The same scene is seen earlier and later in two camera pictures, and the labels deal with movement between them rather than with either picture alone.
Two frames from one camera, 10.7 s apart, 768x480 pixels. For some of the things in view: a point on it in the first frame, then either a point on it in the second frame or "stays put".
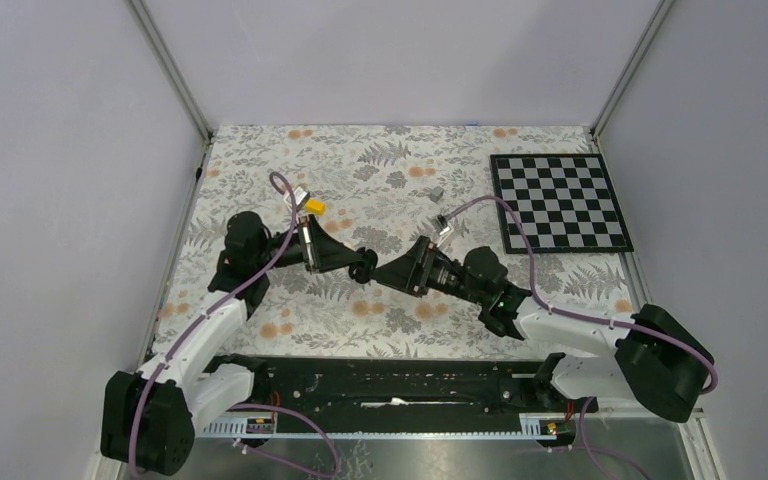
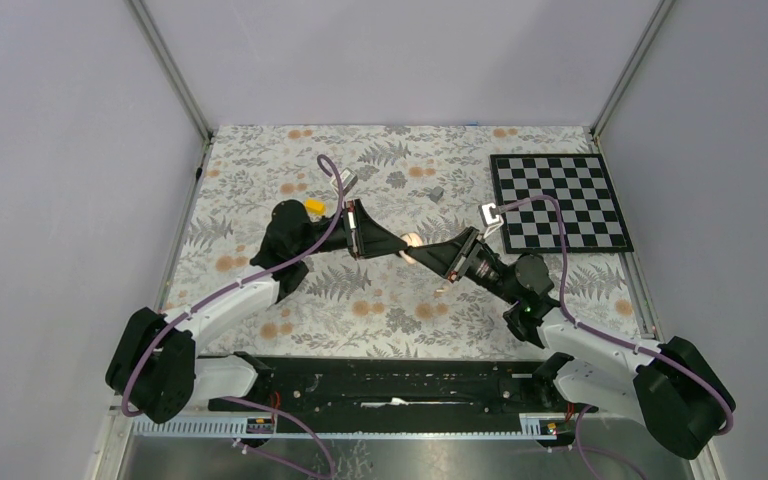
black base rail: [399, 388] stays put
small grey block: [436, 194] stays put
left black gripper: [325, 251] to [370, 240]
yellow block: [315, 207] stays put
